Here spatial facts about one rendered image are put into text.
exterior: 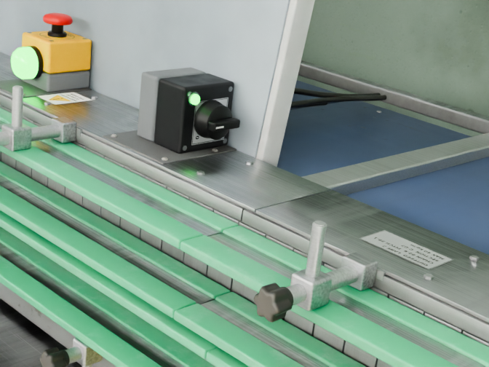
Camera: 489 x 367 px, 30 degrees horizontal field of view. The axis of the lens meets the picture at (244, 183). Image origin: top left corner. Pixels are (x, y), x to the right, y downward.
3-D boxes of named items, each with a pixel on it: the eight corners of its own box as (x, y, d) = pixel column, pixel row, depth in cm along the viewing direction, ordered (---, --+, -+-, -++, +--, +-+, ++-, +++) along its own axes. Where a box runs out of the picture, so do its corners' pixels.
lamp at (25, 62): (25, 74, 127) (6, 76, 125) (25, 42, 126) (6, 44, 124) (42, 82, 124) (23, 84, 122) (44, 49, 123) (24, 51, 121)
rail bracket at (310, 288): (348, 272, 84) (245, 310, 75) (360, 198, 81) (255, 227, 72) (383, 289, 81) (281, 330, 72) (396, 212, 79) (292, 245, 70)
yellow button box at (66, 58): (64, 76, 133) (20, 81, 128) (66, 25, 131) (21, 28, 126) (92, 88, 129) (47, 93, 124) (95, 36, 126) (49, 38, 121)
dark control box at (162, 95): (188, 127, 116) (135, 135, 110) (193, 65, 113) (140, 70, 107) (232, 145, 110) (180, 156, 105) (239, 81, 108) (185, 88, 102)
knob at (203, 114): (220, 134, 108) (239, 142, 106) (191, 139, 105) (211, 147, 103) (223, 97, 107) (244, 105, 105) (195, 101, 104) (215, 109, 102)
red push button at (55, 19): (36, 36, 126) (37, 12, 125) (60, 34, 129) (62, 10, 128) (52, 42, 124) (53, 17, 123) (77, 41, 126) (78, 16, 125)
